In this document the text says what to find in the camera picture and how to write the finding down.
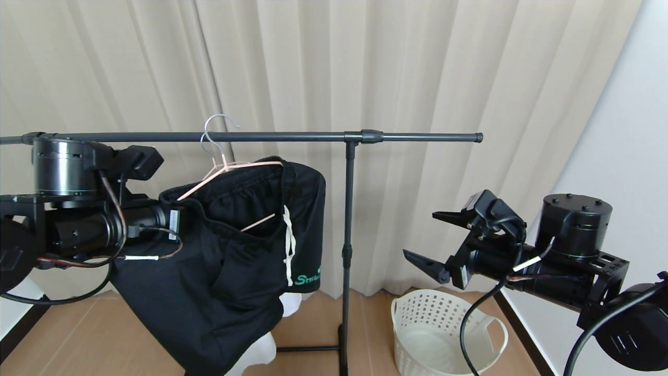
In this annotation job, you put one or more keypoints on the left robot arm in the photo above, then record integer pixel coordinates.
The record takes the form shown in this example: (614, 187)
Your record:
(62, 172)

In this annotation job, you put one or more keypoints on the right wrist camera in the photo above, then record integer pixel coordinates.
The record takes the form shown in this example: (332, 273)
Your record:
(496, 211)

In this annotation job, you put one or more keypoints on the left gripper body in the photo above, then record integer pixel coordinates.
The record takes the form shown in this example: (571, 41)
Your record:
(162, 222)

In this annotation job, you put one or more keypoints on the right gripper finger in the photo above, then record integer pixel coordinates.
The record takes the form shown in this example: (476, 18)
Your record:
(456, 216)
(430, 266)

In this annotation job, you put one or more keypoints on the black clothes rack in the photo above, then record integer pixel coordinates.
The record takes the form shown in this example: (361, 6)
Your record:
(417, 137)

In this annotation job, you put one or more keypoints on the white printed t-shirt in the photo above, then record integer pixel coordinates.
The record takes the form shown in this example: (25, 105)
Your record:
(261, 355)

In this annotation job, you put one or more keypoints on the black garment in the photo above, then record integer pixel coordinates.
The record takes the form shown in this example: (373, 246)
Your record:
(209, 292)

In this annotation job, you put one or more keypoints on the white laundry basket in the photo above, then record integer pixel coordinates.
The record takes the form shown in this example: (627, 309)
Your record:
(443, 308)

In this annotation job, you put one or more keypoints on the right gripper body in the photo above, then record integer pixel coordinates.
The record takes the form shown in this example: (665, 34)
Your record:
(490, 258)

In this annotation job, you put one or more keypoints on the beige curtain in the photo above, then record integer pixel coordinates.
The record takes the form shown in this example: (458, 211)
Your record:
(417, 62)

